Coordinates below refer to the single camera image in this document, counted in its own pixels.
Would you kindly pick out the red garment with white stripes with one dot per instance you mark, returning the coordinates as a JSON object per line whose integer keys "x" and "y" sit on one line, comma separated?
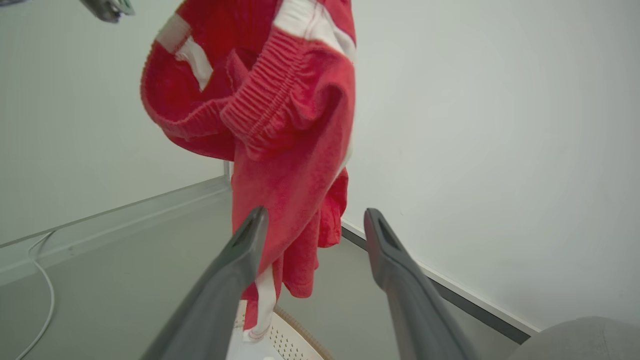
{"x": 280, "y": 190}

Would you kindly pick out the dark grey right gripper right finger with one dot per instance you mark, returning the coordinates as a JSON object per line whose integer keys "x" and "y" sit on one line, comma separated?
{"x": 415, "y": 310}

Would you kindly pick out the white and black baseboard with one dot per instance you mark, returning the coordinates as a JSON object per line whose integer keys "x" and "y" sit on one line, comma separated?
{"x": 475, "y": 309}

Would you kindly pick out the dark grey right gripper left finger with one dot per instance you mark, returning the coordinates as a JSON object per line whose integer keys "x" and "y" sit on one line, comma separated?
{"x": 215, "y": 300}

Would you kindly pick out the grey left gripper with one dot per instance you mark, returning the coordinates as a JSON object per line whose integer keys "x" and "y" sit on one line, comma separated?
{"x": 107, "y": 9}

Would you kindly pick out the white perforated laundry basket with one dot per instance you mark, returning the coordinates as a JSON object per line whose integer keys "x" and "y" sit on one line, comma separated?
{"x": 295, "y": 342}

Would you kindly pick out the grey fabric sofa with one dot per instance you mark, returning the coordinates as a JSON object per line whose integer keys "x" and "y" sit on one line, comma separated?
{"x": 585, "y": 340}

